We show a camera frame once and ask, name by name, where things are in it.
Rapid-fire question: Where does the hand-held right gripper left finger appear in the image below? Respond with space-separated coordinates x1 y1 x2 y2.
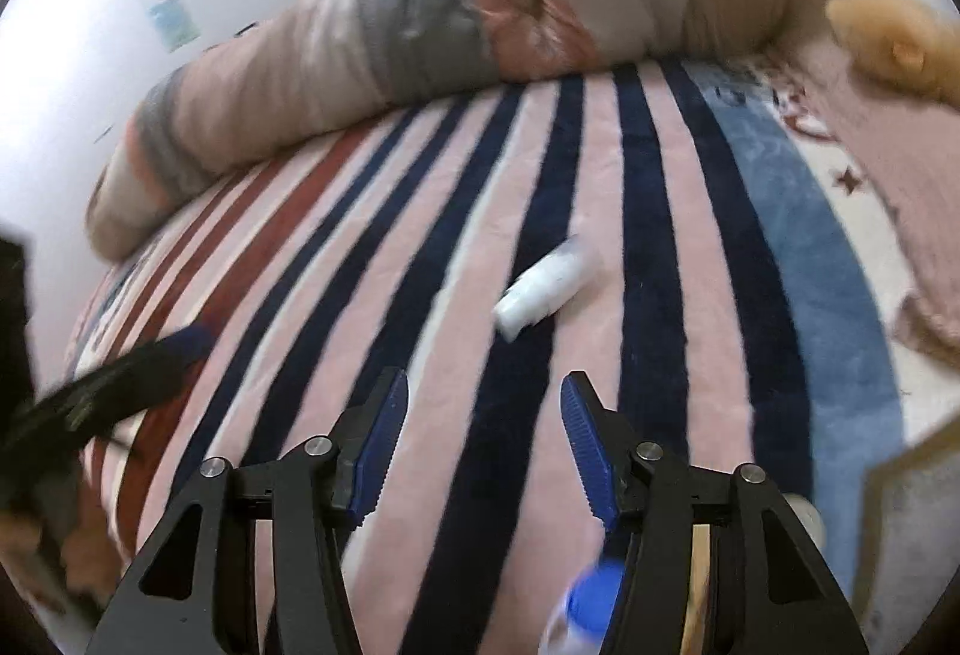
86 366 410 655

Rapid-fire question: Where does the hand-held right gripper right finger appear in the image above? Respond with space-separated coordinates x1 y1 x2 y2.
560 370 871 655

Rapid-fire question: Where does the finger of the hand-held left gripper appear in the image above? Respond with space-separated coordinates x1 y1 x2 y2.
30 323 218 438

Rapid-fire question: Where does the small white tube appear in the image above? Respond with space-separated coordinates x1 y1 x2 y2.
493 233 602 342

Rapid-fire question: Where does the brown cardboard box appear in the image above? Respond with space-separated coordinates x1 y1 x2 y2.
851 426 960 635

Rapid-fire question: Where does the person's left hand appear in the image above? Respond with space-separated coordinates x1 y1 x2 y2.
0 509 121 615

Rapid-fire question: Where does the blue white contact lens case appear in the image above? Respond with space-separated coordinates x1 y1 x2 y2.
540 560 628 655

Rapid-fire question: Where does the striped blanket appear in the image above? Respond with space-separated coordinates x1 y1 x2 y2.
64 59 910 655

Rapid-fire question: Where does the rolled pink grey duvet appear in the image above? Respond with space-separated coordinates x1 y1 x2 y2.
86 0 827 260

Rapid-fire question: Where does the tan plush toy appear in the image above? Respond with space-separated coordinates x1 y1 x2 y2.
825 0 960 103

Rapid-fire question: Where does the blue wall poster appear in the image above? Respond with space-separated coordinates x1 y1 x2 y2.
146 0 201 54

